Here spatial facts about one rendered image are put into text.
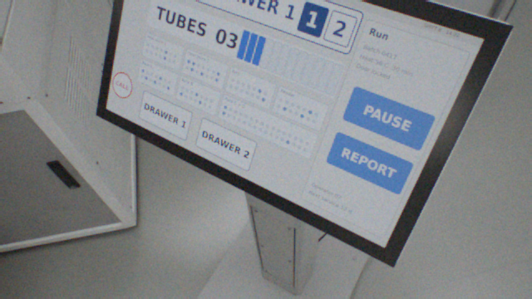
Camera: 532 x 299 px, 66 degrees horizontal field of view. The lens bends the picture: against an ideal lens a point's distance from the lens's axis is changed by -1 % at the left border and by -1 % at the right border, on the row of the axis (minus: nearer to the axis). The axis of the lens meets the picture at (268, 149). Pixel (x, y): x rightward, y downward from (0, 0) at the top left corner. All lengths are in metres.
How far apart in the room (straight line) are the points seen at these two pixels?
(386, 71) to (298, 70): 0.11
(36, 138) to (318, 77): 0.85
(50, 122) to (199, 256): 0.76
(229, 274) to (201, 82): 1.03
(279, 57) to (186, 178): 1.27
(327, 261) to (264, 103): 1.04
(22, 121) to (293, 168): 0.77
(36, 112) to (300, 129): 0.73
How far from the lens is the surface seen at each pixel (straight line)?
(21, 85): 1.05
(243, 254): 1.55
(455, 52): 0.50
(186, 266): 1.61
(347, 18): 0.51
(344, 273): 1.53
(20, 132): 1.20
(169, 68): 0.63
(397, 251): 0.56
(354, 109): 0.51
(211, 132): 0.60
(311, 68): 0.52
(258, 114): 0.56
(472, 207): 1.79
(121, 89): 0.69
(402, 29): 0.50
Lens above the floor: 1.49
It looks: 57 degrees down
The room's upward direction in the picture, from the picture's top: 5 degrees counter-clockwise
